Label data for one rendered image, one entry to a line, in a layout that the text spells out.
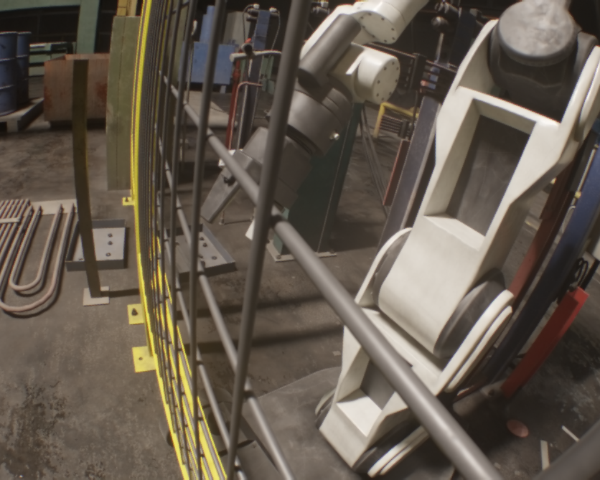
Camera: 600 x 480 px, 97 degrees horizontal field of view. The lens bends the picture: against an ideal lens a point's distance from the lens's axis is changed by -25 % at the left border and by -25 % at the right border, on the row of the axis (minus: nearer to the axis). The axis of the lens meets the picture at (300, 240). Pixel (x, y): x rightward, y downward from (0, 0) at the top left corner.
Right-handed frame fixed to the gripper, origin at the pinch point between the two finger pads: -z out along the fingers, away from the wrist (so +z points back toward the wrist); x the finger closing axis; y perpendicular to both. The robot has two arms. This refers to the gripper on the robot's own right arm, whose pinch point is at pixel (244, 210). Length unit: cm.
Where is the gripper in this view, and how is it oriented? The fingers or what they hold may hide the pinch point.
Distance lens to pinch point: 43.8
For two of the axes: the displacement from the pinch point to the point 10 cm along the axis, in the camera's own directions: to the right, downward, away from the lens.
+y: 7.4, 5.2, -4.1
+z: 5.6, -8.3, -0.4
